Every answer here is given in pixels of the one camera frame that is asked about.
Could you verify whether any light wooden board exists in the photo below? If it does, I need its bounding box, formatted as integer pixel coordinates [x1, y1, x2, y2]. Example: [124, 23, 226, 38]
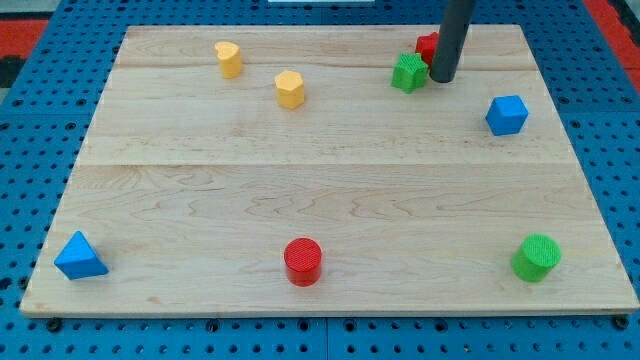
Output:
[20, 25, 639, 318]

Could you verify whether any red cylinder block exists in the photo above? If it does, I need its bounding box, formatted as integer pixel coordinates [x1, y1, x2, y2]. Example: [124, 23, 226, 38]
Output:
[283, 238, 323, 287]

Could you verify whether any yellow hexagon block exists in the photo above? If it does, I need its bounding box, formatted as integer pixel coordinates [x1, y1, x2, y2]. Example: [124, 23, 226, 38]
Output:
[274, 70, 305, 109]

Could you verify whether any green star block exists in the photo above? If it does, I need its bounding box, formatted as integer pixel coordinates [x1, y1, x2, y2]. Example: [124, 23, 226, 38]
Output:
[391, 53, 429, 93]

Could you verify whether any yellow heart block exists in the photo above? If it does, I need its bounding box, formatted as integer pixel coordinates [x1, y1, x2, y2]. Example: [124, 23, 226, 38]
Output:
[214, 41, 243, 79]

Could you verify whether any red star block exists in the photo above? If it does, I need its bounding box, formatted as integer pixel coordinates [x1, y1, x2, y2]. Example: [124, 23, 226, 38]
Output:
[415, 32, 439, 67]

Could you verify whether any blue cube block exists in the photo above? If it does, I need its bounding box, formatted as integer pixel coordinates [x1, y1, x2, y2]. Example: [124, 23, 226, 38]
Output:
[485, 95, 529, 136]

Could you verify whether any dark grey cylindrical pointer rod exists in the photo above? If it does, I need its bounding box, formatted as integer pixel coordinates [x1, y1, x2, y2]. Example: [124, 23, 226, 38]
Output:
[430, 0, 476, 83]

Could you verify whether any green cylinder block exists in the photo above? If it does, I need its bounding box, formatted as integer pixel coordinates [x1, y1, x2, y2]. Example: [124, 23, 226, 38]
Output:
[511, 233, 562, 282]

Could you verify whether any blue triangle block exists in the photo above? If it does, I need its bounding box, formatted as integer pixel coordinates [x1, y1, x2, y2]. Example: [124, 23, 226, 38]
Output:
[54, 231, 109, 280]

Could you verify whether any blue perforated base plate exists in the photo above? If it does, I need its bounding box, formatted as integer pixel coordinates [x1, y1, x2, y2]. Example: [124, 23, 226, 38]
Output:
[1, 1, 639, 359]

